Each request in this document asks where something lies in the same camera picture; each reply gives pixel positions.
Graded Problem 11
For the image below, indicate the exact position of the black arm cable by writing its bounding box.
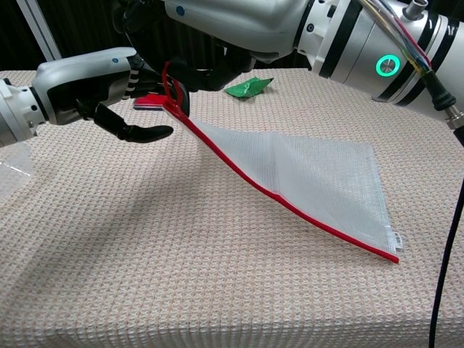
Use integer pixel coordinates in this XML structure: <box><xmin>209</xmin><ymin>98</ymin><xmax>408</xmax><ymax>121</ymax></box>
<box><xmin>428</xmin><ymin>68</ymin><xmax>464</xmax><ymax>348</ymax></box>

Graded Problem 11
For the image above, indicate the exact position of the green plastic packet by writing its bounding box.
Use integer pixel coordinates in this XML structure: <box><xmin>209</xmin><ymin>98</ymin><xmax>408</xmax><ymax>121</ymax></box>
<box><xmin>223</xmin><ymin>75</ymin><xmax>275</xmax><ymax>99</ymax></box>

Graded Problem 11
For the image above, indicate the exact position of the beige waffle tablecloth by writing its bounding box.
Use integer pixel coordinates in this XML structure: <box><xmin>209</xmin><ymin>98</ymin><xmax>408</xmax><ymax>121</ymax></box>
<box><xmin>0</xmin><ymin>67</ymin><xmax>464</xmax><ymax>348</ymax></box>

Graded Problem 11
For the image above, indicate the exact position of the clear zipper bag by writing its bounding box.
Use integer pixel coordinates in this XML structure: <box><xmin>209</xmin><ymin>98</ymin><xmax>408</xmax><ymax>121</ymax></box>
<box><xmin>162</xmin><ymin>96</ymin><xmax>406</xmax><ymax>265</ymax></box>

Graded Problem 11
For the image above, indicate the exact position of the clear plastic container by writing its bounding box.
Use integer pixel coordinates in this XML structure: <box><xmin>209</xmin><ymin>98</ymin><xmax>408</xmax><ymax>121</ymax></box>
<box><xmin>0</xmin><ymin>141</ymin><xmax>34</xmax><ymax>179</ymax></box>

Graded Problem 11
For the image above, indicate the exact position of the aluminium frame post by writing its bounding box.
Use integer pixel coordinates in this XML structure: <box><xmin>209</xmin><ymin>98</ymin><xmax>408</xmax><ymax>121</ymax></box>
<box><xmin>20</xmin><ymin>0</ymin><xmax>63</xmax><ymax>63</ymax></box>

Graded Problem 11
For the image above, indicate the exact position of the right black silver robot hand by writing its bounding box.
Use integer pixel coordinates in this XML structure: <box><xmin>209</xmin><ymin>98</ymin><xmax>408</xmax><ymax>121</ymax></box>
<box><xmin>112</xmin><ymin>0</ymin><xmax>309</xmax><ymax>92</ymax></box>

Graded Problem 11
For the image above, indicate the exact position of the black pleated curtain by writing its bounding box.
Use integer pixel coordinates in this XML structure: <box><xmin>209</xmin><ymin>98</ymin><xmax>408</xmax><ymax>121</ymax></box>
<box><xmin>0</xmin><ymin>0</ymin><xmax>312</xmax><ymax>73</ymax></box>

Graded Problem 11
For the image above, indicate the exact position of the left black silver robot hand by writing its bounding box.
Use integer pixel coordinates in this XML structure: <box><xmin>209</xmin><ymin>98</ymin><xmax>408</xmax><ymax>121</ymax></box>
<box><xmin>31</xmin><ymin>46</ymin><xmax>191</xmax><ymax>144</ymax></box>

